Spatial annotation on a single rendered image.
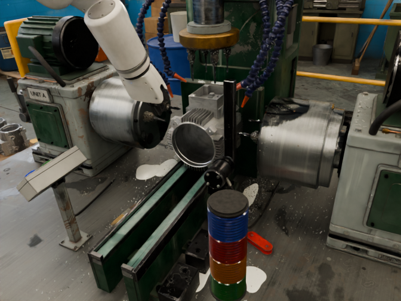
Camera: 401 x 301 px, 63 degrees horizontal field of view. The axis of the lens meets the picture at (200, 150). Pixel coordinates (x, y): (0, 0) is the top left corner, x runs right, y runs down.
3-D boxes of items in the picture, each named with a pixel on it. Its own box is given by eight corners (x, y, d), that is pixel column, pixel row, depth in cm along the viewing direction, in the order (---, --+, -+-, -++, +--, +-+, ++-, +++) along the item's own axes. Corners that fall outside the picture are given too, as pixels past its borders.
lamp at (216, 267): (218, 250, 58) (218, 232, 56) (251, 261, 56) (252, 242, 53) (203, 276, 53) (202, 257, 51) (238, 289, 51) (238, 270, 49)
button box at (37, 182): (77, 168, 97) (65, 154, 96) (88, 159, 92) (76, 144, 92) (27, 202, 84) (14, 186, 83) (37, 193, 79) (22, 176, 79)
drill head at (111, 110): (111, 120, 147) (100, 64, 135) (182, 134, 132) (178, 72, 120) (69, 145, 128) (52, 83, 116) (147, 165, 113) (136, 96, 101)
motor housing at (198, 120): (197, 138, 127) (194, 92, 118) (243, 148, 119) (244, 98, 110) (169, 165, 112) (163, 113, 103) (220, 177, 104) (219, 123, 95)
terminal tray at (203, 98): (204, 103, 118) (204, 83, 114) (233, 107, 113) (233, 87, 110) (188, 116, 109) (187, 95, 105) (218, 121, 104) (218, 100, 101)
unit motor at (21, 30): (62, 107, 154) (35, 11, 133) (117, 118, 141) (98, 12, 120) (14, 131, 135) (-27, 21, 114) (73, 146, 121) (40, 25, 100)
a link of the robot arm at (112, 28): (110, 51, 80) (115, 76, 75) (79, 4, 70) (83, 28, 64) (141, 37, 80) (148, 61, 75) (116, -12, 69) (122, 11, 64)
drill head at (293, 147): (253, 147, 120) (256, 81, 108) (379, 172, 104) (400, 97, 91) (227, 185, 101) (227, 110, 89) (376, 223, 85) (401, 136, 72)
